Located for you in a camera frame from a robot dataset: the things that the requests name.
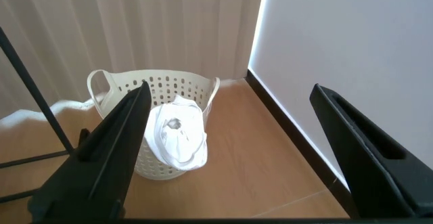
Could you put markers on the white laundry basket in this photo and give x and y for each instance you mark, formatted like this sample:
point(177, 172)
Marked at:
point(169, 83)

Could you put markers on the white garment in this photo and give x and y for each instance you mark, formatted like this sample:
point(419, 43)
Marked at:
point(179, 139)

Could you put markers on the black clothes rack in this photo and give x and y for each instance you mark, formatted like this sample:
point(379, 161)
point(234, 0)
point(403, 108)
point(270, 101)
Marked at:
point(30, 85)

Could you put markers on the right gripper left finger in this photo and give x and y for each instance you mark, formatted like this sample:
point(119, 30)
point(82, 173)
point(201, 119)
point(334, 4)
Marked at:
point(81, 183)

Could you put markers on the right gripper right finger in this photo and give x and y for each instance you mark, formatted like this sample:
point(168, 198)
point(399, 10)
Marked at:
point(379, 183)

